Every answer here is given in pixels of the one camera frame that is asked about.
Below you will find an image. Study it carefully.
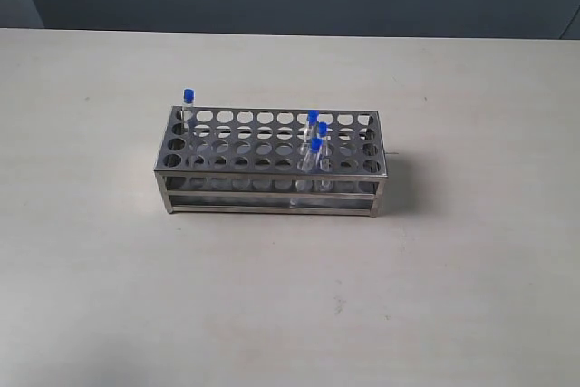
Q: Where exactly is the blue-capped tube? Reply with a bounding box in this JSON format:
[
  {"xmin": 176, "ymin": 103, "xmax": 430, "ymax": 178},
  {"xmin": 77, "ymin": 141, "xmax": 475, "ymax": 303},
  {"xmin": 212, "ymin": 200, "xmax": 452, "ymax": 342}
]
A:
[
  {"xmin": 304, "ymin": 110, "xmax": 319, "ymax": 142},
  {"xmin": 181, "ymin": 88, "xmax": 196, "ymax": 134},
  {"xmin": 295, "ymin": 138, "xmax": 322, "ymax": 193},
  {"xmin": 317, "ymin": 121, "xmax": 333, "ymax": 192}
]

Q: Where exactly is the stainless steel test tube rack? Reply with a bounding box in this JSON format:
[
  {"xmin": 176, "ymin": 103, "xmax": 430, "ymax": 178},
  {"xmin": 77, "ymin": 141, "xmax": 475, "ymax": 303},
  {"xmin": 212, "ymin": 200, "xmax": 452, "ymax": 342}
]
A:
[{"xmin": 154, "ymin": 106, "xmax": 388, "ymax": 217}]

